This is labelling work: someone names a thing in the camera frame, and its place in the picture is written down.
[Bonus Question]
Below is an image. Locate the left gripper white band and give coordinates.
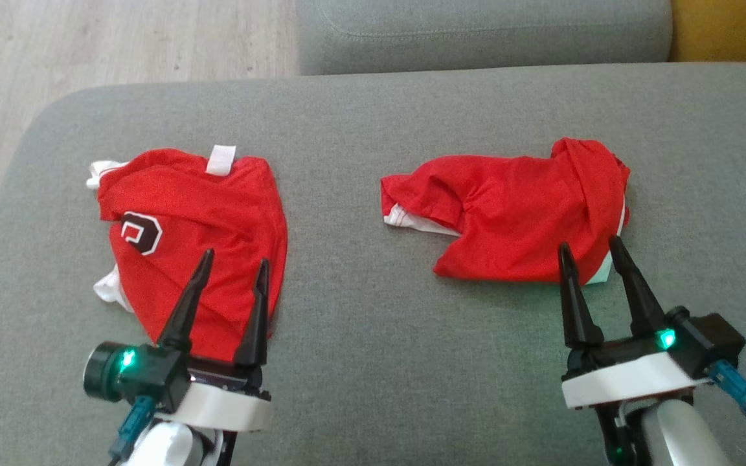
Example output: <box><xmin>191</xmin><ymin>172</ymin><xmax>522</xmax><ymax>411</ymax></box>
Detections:
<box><xmin>157</xmin><ymin>249</ymin><xmax>273</xmax><ymax>433</ymax></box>

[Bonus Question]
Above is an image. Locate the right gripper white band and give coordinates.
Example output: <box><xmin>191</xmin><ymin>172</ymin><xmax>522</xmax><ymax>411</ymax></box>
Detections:
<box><xmin>558</xmin><ymin>236</ymin><xmax>714</xmax><ymax>410</ymax></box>

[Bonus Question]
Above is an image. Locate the red garment with black logo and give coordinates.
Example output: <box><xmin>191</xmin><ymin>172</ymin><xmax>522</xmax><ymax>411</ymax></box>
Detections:
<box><xmin>85</xmin><ymin>145</ymin><xmax>288</xmax><ymax>362</ymax></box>

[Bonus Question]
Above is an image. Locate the plain red garment white trim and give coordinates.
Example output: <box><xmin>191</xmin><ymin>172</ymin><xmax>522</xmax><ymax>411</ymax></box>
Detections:
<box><xmin>380</xmin><ymin>137</ymin><xmax>631</xmax><ymax>285</ymax></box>

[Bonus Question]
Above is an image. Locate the large grey sofa seat cushion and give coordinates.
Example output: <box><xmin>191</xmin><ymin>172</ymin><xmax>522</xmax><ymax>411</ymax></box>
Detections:
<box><xmin>0</xmin><ymin>63</ymin><xmax>746</xmax><ymax>466</ymax></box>

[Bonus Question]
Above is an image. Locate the yellow sofa backrest cushion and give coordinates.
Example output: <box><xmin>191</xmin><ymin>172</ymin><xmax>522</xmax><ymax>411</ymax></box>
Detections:
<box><xmin>670</xmin><ymin>0</ymin><xmax>746</xmax><ymax>63</ymax></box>

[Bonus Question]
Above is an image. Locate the left camera cable teal plug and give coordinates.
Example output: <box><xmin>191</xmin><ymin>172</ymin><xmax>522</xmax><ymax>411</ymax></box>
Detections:
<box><xmin>107</xmin><ymin>396</ymin><xmax>155</xmax><ymax>466</ymax></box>

